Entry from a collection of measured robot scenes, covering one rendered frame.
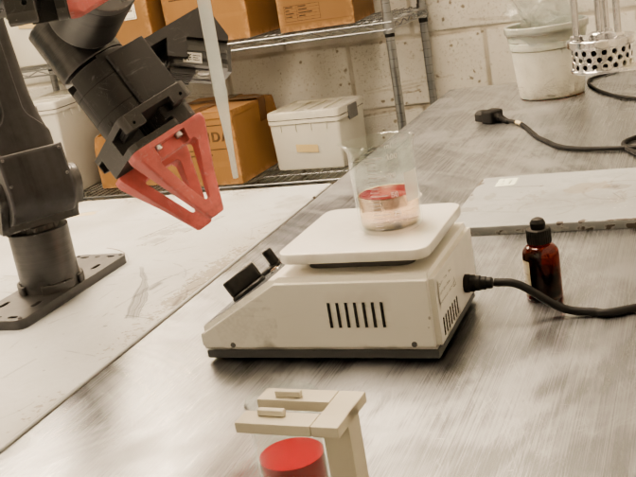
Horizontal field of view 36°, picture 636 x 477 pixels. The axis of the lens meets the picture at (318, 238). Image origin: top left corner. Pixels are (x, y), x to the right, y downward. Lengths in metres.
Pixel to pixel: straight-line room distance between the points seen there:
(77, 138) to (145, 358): 2.58
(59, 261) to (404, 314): 0.45
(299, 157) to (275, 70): 0.42
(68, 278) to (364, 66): 2.30
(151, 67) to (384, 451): 0.36
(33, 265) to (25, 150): 0.12
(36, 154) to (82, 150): 2.40
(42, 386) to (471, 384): 0.36
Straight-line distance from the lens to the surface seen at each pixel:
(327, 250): 0.73
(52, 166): 1.02
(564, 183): 1.14
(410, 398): 0.68
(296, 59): 3.33
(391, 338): 0.73
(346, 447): 0.40
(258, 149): 3.14
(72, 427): 0.75
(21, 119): 1.03
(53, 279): 1.05
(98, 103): 0.79
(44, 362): 0.89
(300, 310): 0.75
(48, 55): 0.81
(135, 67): 0.79
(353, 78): 3.28
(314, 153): 3.03
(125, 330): 0.92
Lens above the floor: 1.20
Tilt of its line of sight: 16 degrees down
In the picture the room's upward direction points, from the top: 10 degrees counter-clockwise
